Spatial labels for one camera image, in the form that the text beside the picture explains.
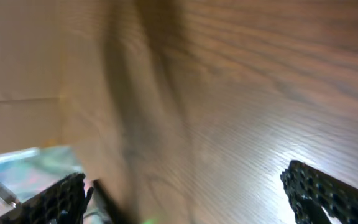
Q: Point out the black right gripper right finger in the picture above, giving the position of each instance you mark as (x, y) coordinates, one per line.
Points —
(315, 196)

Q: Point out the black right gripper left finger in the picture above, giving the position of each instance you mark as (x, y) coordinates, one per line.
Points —
(64, 202)

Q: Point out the colourful wall painting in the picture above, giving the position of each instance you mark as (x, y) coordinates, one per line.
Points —
(23, 175)

